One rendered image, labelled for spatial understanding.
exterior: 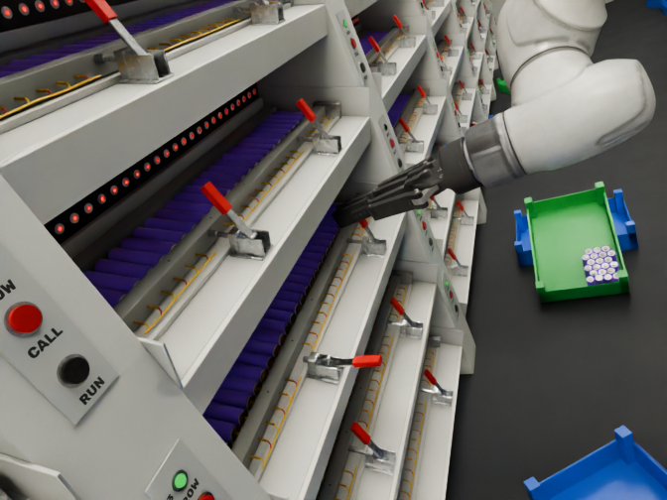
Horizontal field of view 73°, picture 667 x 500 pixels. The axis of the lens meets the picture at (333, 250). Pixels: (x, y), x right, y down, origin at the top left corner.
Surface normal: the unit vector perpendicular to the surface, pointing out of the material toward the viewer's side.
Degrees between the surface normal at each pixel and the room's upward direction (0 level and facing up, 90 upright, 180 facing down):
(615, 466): 0
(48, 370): 90
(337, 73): 90
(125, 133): 111
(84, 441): 90
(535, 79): 27
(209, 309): 20
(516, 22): 51
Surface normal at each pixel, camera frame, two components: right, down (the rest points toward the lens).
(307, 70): -0.30, 0.57
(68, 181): 0.95, 0.11
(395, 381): -0.08, -0.81
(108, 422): 0.86, -0.18
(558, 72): -0.54, -0.52
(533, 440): -0.41, -0.80
